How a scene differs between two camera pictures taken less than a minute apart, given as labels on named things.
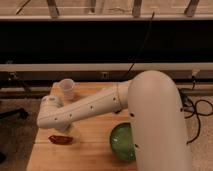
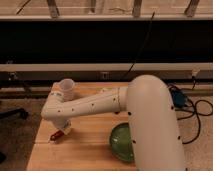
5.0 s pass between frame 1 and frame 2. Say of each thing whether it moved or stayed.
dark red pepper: moved
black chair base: stayed
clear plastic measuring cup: stayed
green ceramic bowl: stayed
